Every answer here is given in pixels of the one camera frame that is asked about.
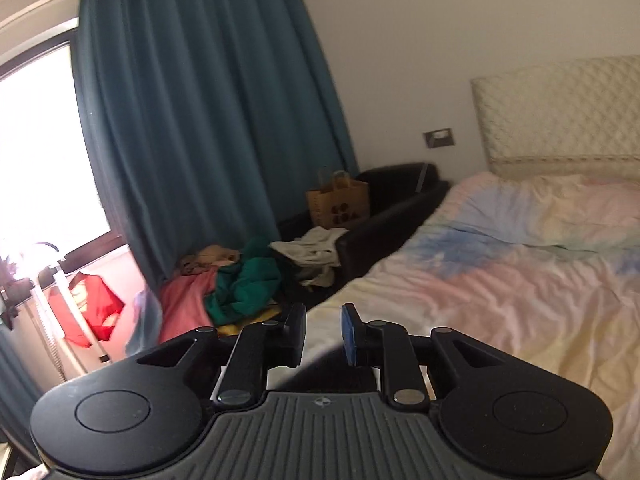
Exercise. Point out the blue curtain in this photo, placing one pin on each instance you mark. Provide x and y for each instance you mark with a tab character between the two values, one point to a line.
200	110

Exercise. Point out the white cloth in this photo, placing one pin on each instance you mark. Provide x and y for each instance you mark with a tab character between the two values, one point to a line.
312	250

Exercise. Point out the yellow cloth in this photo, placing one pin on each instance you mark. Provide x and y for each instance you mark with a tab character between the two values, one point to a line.
245	324

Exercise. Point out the tan cloth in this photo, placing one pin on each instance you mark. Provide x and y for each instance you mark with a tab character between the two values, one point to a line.
207	257

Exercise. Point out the pale blue cloth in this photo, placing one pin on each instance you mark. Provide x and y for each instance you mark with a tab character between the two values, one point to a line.
142	325

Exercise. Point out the black pants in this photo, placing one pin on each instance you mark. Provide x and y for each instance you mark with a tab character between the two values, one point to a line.
332	370

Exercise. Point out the green cloth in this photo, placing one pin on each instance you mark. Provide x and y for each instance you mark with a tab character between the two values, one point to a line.
247	285

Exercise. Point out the brown paper bag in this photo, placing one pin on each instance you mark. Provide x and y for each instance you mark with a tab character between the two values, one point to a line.
337	205

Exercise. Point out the pink cloth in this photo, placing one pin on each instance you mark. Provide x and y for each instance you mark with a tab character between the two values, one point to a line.
182	305

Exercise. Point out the white drying rack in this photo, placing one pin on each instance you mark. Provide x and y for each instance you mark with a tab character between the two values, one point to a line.
60	290

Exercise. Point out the cream quilted headboard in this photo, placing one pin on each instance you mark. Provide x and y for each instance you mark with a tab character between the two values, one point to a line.
560	115

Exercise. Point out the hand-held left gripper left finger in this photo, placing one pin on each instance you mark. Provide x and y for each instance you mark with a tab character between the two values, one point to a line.
295	327

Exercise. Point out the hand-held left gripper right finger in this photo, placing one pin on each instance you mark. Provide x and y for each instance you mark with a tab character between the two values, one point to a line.
350	332

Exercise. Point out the red garment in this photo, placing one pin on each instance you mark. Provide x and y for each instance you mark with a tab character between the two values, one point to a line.
95	310

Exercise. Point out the black framed window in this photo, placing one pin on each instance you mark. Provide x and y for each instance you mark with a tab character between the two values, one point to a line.
45	150

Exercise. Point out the bed with pastel sheet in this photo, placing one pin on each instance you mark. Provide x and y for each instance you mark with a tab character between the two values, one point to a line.
525	300

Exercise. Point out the black armchair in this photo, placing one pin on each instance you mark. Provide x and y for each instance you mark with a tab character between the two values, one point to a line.
390	210

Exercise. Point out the wall socket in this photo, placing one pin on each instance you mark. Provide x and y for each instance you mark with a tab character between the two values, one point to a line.
440	138

